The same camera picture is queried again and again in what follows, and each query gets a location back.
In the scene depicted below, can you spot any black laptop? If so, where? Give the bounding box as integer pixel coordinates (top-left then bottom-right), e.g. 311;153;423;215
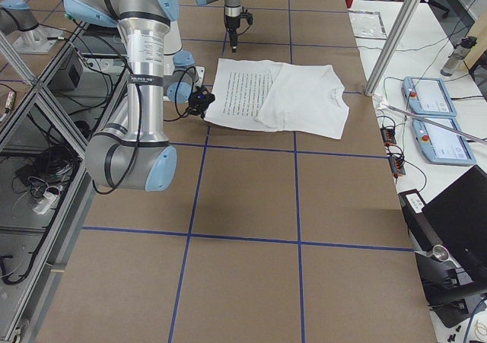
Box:
399;165;486;281

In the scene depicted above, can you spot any white power strip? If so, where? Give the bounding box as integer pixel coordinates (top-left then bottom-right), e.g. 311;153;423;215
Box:
33;191;59;214

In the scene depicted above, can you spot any water bottle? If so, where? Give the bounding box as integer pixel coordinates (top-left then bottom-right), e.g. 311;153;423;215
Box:
440;36;477;77

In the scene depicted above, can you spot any clear plastic bag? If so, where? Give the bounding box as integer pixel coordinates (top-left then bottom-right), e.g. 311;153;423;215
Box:
349;10;387;40

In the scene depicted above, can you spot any white printed t-shirt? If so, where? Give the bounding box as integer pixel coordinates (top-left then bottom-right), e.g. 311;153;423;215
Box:
205;59;349;140

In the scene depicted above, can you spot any aluminium frame post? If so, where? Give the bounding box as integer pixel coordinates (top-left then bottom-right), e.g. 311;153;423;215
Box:
364;0;421;97

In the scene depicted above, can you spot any near blue teach pendant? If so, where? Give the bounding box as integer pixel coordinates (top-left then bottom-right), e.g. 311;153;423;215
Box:
412;119;476;166

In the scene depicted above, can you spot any blue teach pendant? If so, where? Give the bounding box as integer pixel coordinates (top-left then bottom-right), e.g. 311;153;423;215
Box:
403;77;457;118
412;119;476;166

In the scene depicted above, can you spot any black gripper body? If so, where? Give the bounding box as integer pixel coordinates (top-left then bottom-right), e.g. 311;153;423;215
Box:
224;8;253;35
185;86;215;118

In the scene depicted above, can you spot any aluminium frame rack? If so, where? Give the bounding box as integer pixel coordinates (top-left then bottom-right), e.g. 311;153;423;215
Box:
1;24;126;342

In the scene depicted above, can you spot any orange black connector board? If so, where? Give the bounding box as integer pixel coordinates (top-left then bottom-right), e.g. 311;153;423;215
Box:
380;126;406;179

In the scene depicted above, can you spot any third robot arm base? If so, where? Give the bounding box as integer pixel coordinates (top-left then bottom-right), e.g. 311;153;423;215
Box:
1;0;64;54

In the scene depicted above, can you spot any far blue teach pendant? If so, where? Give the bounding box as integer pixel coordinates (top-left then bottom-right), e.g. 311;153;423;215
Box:
403;77;457;118

